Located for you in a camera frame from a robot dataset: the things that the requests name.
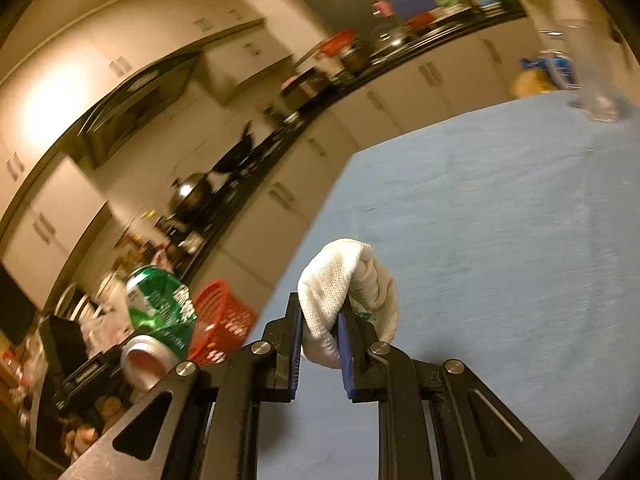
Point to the white cloth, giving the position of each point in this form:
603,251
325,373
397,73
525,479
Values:
330,280

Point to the person's left hand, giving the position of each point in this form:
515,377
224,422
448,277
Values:
87,432

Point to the black wok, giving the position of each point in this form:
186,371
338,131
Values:
235,155

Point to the red bowl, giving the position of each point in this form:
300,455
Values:
419,21

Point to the clear glass pitcher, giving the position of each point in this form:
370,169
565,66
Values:
590,70

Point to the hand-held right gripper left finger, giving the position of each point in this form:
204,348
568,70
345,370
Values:
296,345

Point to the crushed green can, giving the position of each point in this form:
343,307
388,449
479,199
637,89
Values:
160,310

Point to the beige wall cabinet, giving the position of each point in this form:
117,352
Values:
245,65

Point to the tall beige wall cabinets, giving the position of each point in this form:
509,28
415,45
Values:
60,110

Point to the red colander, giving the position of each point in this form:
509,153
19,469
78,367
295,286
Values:
337,42

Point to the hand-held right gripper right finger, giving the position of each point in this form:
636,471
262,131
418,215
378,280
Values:
346,360

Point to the pink cloth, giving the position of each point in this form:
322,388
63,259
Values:
290,82

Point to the silver countertop appliance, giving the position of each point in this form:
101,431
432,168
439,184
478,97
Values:
305,87

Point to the steel wok with lid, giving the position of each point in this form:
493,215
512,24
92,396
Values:
190,195

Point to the black range hood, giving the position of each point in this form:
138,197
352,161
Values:
140,110

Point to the glass pot lid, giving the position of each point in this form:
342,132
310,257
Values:
390,39

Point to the blue plastic bag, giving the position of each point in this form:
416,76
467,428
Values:
555,67

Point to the yellow bread bag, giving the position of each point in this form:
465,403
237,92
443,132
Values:
527,85

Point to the black kitchen countertop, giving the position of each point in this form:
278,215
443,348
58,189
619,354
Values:
320,105

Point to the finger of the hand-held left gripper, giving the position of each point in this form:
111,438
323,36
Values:
85,377

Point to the beige base cabinets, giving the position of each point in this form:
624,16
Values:
400,100

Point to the red plastic mesh basket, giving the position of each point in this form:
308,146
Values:
225,320

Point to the dark cooking pot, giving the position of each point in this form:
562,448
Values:
356,60

